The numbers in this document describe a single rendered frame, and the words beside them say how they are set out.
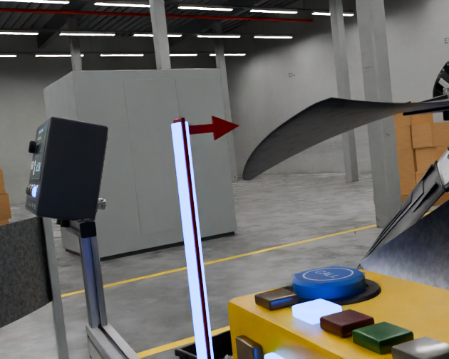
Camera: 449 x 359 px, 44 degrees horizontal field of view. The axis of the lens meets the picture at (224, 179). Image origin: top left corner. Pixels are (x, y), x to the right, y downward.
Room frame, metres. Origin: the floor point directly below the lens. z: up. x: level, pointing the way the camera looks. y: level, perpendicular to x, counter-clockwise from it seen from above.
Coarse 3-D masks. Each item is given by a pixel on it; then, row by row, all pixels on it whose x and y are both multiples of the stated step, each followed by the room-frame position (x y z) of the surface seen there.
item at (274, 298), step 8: (280, 288) 0.30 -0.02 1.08; (256, 296) 0.30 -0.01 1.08; (264, 296) 0.29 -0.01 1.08; (272, 296) 0.29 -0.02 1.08; (280, 296) 0.29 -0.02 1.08; (288, 296) 0.29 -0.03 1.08; (296, 296) 0.29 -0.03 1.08; (264, 304) 0.29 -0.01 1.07; (272, 304) 0.28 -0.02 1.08; (280, 304) 0.29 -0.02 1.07; (288, 304) 0.29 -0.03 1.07
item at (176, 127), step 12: (180, 132) 0.53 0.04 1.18; (180, 144) 0.53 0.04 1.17; (180, 156) 0.53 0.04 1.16; (180, 168) 0.54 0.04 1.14; (180, 180) 0.54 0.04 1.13; (180, 192) 0.55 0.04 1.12; (180, 204) 0.55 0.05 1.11; (192, 240) 0.53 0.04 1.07; (192, 252) 0.53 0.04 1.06; (192, 264) 0.53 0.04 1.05; (192, 276) 0.54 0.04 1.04; (192, 288) 0.54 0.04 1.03; (192, 300) 0.54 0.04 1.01; (192, 312) 0.55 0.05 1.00; (204, 336) 0.53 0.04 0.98; (204, 348) 0.53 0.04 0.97
